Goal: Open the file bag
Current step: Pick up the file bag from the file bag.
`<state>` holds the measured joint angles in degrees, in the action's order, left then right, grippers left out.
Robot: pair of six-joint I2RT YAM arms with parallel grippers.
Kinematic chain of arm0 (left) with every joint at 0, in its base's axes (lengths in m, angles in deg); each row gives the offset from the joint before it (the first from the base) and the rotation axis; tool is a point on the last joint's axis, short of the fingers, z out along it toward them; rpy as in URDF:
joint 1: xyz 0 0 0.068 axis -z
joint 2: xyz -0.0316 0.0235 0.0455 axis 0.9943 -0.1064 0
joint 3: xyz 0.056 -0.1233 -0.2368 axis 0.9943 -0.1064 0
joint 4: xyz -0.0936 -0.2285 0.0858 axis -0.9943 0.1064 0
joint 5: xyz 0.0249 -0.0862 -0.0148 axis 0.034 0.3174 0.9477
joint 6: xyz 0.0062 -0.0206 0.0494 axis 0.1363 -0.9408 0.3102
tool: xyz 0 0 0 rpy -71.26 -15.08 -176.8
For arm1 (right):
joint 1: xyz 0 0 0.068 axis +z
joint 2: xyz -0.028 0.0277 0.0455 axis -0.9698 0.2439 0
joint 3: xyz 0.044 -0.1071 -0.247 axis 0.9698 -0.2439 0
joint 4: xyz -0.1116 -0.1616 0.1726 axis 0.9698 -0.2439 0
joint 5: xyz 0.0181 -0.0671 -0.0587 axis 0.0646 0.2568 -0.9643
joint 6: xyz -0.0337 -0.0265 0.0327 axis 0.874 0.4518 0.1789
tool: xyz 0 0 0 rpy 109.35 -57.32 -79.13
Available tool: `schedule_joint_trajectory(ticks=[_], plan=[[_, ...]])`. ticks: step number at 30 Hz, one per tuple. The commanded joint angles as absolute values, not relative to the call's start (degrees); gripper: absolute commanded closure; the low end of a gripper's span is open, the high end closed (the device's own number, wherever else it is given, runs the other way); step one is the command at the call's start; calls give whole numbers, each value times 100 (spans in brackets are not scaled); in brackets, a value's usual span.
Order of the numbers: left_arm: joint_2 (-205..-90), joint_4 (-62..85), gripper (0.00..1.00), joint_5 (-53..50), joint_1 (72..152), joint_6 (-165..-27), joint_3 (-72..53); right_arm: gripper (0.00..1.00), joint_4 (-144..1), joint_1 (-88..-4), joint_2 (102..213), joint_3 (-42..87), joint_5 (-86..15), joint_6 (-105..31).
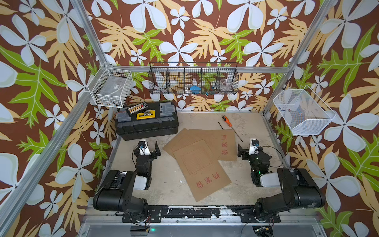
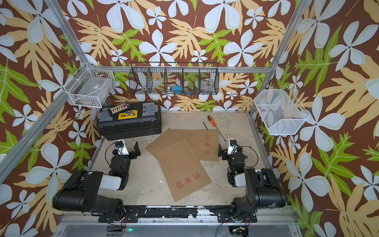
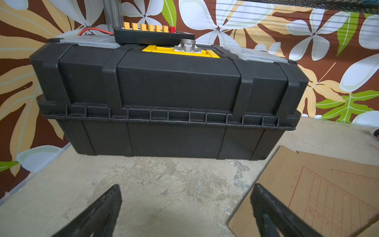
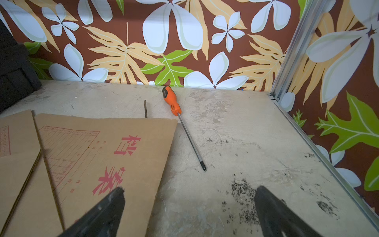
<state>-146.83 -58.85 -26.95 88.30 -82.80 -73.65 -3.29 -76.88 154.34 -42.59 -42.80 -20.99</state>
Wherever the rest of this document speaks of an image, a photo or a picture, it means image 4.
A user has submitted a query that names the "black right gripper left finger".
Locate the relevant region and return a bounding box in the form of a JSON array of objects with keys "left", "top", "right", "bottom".
[{"left": 60, "top": 187, "right": 125, "bottom": 237}]

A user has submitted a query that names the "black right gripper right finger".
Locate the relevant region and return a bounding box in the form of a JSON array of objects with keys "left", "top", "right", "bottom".
[{"left": 254, "top": 186, "right": 321, "bottom": 237}]

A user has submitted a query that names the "kraft file bag right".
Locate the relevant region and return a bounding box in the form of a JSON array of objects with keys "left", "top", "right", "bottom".
[{"left": 35, "top": 114, "right": 178, "bottom": 237}]

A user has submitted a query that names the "kraft file bag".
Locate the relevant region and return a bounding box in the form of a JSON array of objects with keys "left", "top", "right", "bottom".
[
  {"left": 1, "top": 110, "right": 63, "bottom": 237},
  {"left": 35, "top": 114, "right": 178, "bottom": 237}
]

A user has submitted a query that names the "kraft file bag middle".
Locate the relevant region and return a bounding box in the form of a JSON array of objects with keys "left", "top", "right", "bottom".
[{"left": 1, "top": 110, "right": 63, "bottom": 237}]

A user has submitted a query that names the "thin dark metal rod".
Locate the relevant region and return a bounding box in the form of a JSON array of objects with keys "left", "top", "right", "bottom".
[{"left": 144, "top": 100, "right": 148, "bottom": 118}]

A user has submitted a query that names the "black plastic toolbox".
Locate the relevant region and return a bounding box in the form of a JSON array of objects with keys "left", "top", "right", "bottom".
[{"left": 1, "top": 22, "right": 42, "bottom": 111}]

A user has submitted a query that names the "orange handled screwdriver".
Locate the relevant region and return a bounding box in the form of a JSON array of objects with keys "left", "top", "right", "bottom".
[{"left": 162, "top": 86, "right": 207, "bottom": 171}]

